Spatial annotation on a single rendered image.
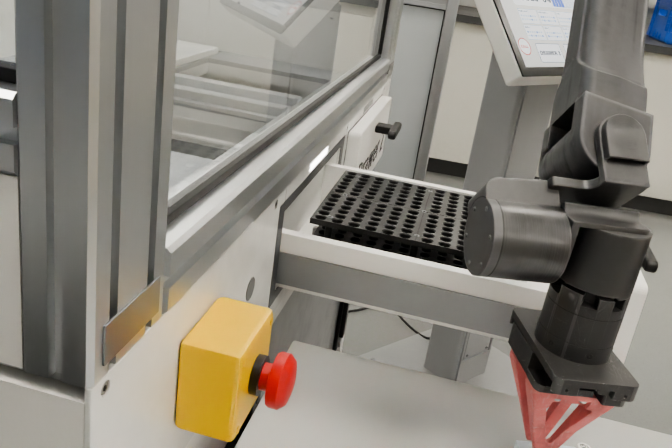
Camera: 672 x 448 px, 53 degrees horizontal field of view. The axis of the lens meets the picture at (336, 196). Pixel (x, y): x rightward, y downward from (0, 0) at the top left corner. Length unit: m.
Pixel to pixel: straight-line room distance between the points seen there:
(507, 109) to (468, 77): 2.06
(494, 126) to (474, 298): 1.12
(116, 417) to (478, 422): 0.39
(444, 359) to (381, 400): 1.33
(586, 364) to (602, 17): 0.28
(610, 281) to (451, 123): 3.34
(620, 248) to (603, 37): 0.19
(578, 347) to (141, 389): 0.31
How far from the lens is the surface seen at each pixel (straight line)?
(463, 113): 3.82
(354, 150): 0.95
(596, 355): 0.55
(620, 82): 0.58
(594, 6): 0.63
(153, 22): 0.35
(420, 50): 2.45
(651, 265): 0.77
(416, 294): 0.67
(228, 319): 0.50
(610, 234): 0.51
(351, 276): 0.68
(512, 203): 0.50
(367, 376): 0.72
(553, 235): 0.49
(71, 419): 0.39
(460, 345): 1.96
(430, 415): 0.69
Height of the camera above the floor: 1.17
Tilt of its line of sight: 20 degrees down
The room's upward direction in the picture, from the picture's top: 8 degrees clockwise
